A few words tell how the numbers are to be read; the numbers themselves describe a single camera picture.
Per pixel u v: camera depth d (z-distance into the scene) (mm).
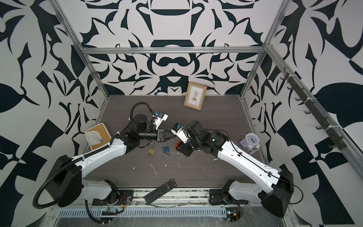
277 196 372
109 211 687
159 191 753
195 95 1084
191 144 604
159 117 699
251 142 921
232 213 709
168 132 700
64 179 410
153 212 713
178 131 626
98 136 917
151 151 899
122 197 720
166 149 915
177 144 717
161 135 682
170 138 711
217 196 742
